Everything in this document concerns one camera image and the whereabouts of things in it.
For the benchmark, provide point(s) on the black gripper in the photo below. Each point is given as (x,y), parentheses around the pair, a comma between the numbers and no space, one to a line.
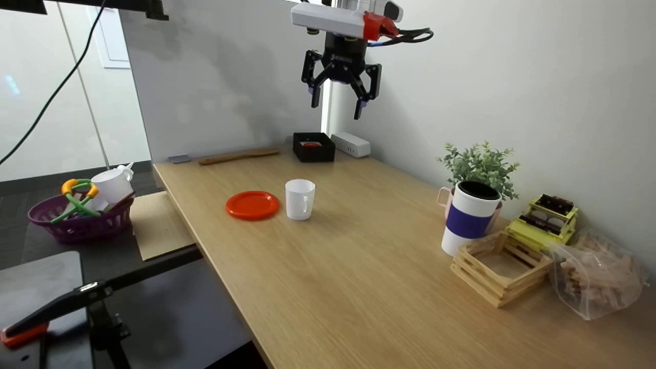
(343,57)

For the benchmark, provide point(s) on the white plastic mug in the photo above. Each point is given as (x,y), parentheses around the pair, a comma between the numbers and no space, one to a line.
(300,200)

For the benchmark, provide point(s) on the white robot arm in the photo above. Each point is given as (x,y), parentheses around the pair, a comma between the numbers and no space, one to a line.
(348,5)

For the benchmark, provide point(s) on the orange round side plate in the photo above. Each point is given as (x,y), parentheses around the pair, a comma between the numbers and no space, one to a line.
(252,205)

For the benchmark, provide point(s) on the white rectangular device box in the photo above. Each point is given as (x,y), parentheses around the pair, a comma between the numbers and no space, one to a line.
(350,144)

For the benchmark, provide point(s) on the black tray with red card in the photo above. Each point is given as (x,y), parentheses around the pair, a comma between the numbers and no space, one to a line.
(314,146)

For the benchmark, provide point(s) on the white divider panel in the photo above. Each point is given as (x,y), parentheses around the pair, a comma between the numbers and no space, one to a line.
(226,75)

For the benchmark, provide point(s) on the long wooden stick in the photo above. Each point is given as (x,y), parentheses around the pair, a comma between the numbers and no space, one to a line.
(239,157)

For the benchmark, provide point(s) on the small green potted plant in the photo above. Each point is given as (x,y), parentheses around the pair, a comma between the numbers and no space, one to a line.
(483,167)

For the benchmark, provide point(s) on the small grey flat object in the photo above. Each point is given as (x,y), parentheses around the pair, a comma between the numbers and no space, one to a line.
(178,159)

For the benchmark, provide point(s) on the white cup with purple band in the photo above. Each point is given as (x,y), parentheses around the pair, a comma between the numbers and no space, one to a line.
(469,218)

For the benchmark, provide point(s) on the black overhead bar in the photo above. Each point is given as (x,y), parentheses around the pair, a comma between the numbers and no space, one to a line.
(136,6)

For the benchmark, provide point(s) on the brown cardboard sheet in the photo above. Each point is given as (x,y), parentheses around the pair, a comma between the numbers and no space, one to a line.
(159,225)

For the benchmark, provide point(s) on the white cup in basket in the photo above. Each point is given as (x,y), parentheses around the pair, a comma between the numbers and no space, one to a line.
(111,185)

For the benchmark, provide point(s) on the yellow-green slat crate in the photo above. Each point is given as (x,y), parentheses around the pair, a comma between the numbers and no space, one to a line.
(546,229)

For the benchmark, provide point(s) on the light wooden slat crate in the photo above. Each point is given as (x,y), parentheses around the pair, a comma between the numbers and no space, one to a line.
(501,283)

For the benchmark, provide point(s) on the purple plastic basket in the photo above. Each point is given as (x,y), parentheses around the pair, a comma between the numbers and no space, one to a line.
(83,229)

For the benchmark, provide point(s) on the clear bag of wooden pieces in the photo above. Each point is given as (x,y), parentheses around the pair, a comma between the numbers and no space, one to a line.
(596,278)

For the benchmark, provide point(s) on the grey seat pad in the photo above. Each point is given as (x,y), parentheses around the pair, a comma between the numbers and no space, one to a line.
(33,288)

